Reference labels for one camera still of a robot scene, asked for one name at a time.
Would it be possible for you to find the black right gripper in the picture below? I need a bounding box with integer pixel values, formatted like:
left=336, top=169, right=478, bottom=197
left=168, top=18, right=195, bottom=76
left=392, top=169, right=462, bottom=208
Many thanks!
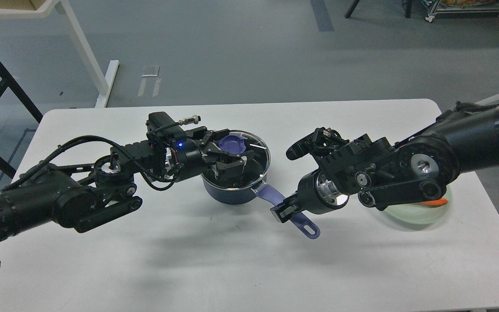
left=270, top=171, right=349, bottom=223

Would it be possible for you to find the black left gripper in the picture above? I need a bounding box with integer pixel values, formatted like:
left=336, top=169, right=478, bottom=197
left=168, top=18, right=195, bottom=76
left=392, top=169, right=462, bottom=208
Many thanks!
left=163, top=127, right=248, bottom=188

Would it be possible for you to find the glass lid purple knob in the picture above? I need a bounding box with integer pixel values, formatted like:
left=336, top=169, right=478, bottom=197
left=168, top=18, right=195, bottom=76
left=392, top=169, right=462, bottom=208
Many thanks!
left=206, top=150, right=256, bottom=171

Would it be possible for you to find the dark blue saucepan purple handle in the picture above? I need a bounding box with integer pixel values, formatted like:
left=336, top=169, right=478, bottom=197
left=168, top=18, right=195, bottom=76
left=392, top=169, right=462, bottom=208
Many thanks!
left=201, top=130, right=321, bottom=239

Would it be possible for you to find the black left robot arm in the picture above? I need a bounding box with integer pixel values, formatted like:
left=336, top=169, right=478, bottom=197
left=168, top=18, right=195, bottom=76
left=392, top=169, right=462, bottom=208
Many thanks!
left=0, top=123, right=256, bottom=266

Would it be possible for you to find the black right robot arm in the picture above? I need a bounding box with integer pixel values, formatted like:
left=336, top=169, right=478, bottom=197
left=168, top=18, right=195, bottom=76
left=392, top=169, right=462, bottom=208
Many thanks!
left=271, top=101, right=499, bottom=223

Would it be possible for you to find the pale green plate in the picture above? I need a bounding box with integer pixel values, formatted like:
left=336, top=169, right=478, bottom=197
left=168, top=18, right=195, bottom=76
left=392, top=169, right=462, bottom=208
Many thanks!
left=383, top=189, right=452, bottom=226

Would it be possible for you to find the orange toy carrot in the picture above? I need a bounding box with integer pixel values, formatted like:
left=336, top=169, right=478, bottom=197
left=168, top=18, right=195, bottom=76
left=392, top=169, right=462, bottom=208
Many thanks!
left=421, top=198, right=449, bottom=207

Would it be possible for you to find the black stand leg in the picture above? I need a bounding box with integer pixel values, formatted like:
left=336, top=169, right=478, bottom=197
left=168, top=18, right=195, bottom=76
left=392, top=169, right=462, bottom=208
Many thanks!
left=344, top=0, right=414, bottom=19

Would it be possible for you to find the wheeled metal cart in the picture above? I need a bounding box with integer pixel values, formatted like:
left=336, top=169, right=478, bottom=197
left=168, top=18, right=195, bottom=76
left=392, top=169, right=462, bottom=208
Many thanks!
left=421, top=0, right=499, bottom=22

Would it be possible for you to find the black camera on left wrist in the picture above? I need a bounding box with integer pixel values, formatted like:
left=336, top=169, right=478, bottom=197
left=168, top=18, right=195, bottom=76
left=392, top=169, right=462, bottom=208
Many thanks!
left=146, top=112, right=201, bottom=144

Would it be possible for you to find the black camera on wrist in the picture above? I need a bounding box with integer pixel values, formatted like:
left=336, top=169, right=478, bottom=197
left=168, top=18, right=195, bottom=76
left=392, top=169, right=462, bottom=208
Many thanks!
left=285, top=127, right=349, bottom=160
left=146, top=112, right=201, bottom=144

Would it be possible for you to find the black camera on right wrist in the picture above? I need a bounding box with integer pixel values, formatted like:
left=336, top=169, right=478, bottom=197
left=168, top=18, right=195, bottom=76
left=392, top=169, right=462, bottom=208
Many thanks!
left=285, top=127, right=349, bottom=160

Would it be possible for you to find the white table frame leg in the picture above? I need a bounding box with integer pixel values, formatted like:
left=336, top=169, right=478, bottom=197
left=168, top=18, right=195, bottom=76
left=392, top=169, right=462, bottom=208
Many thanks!
left=0, top=0, right=120, bottom=108

